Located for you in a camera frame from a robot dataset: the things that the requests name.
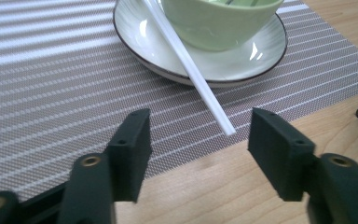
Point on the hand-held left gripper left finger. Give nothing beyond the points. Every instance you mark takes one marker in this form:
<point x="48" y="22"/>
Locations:
<point x="130" y="155"/>

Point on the grey striped placemat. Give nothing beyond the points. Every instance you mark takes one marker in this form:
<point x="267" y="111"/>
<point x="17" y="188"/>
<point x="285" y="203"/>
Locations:
<point x="59" y="93"/>

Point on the white plate with dark rim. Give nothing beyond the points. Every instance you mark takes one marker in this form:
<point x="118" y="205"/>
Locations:
<point x="230" y="68"/>

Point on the light green bowl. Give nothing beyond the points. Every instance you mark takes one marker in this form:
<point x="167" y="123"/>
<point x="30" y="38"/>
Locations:
<point x="217" y="25"/>

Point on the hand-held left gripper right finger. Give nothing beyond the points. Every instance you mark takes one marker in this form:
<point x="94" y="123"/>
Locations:
<point x="279" y="155"/>

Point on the white chopstick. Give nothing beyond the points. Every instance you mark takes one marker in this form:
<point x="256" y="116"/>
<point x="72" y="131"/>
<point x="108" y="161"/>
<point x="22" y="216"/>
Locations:
<point x="195" y="74"/>

